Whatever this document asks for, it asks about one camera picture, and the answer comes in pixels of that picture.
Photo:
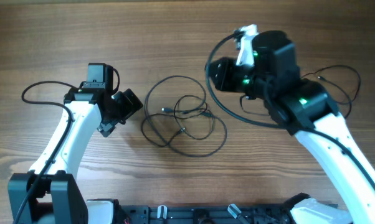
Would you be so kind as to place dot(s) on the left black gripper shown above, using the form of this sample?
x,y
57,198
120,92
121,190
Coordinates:
x,y
128,109

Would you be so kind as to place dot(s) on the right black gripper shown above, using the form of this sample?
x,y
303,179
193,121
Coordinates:
x,y
223,81

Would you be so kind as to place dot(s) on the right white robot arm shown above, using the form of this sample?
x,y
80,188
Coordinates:
x,y
266,69

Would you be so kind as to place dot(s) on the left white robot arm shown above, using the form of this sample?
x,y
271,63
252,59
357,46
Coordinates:
x,y
48,192

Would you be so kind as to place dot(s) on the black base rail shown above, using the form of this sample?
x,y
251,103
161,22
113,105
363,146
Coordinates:
x,y
257,214

